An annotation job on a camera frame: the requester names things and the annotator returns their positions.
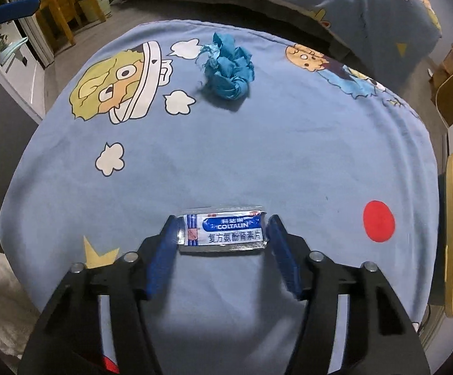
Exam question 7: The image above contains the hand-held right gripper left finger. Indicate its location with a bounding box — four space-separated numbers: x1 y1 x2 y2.
17 214 181 375

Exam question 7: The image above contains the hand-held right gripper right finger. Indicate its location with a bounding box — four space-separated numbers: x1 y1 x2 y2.
266 214 431 375

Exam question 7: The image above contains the silver blue medicine blister pack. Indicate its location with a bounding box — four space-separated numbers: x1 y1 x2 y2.
177 204 269 257

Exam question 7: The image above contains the blue cartoon printed table cloth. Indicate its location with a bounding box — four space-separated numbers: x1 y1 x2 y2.
0 19 446 375

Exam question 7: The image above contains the white fluffy blanket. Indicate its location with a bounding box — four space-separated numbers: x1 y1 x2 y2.
0 244 42 361

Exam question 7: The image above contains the crumpled blue cloth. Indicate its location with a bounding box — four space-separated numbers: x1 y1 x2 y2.
197 32 255 103

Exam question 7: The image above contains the wooden nightstand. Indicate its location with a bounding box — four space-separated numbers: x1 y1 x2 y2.
428 43 453 126

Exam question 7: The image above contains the yellow wooden stool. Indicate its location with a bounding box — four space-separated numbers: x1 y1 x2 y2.
35 0 112 48

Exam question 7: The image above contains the blue chair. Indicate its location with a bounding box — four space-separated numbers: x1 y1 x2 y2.
0 0 42 29

